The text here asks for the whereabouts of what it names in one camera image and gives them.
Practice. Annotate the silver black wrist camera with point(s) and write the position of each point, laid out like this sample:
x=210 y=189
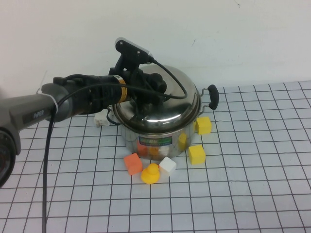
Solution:
x=132 y=51

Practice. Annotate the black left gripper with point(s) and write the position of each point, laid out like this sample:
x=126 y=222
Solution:
x=137 y=89

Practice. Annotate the white zip tie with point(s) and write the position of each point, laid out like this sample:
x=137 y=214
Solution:
x=54 y=100

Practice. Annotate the white foam cube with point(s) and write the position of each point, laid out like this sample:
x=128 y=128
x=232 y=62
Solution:
x=167 y=167

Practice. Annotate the yellow foam cube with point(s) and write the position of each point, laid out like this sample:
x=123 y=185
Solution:
x=196 y=154
x=203 y=125

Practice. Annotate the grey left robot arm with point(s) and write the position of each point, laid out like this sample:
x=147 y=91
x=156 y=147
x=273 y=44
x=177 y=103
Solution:
x=36 y=109

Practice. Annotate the white charger plug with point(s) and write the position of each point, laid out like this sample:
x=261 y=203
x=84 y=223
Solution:
x=100 y=120

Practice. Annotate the orange foam cube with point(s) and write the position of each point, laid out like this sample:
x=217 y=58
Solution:
x=133 y=165

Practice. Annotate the steel lid with black knob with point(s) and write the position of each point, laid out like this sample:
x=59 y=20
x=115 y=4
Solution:
x=170 y=116

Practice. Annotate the yellow rubber duck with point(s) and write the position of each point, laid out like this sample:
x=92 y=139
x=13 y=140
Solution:
x=150 y=176

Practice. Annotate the white black-checked tablecloth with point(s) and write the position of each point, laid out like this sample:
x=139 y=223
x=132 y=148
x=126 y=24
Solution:
x=243 y=170

